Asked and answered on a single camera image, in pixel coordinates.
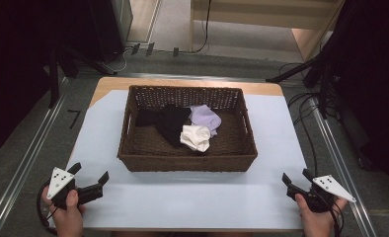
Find white floor cable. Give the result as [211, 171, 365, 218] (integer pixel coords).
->
[102, 47, 132, 75]

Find black curtain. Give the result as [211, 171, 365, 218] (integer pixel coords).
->
[320, 0, 389, 196]
[0, 0, 100, 159]

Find person's right hand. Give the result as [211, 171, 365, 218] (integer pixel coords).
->
[294, 193, 349, 237]

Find light purple sock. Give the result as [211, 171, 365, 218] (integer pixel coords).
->
[188, 104, 223, 138]

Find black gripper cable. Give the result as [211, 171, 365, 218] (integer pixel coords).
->
[36, 179, 59, 237]
[327, 197, 346, 237]

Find black floor cables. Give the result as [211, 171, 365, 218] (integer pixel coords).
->
[277, 61, 340, 177]

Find metal floor rail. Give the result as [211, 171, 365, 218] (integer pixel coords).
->
[0, 77, 70, 237]
[309, 97, 378, 237]

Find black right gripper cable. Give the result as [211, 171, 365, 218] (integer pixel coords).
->
[327, 197, 346, 237]

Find person's left hand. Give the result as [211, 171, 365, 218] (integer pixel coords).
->
[40, 189, 87, 237]

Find brown wicker basket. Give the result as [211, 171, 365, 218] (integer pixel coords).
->
[117, 84, 259, 173]

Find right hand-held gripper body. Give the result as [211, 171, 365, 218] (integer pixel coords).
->
[305, 174, 357, 214]

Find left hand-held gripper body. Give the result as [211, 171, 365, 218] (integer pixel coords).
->
[45, 166, 78, 210]

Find white sock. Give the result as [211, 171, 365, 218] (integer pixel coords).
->
[179, 124, 212, 153]

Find light wooden furniture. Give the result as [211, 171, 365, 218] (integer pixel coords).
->
[190, 0, 346, 62]

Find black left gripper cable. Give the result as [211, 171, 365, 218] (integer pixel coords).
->
[36, 179, 59, 237]

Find white table sheet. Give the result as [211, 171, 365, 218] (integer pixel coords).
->
[66, 89, 308, 231]

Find black hanging cable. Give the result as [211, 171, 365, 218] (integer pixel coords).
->
[192, 0, 213, 54]

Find black sock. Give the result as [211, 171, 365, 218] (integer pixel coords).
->
[135, 104, 193, 149]

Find black tripod stand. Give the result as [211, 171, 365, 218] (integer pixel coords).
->
[265, 48, 339, 119]

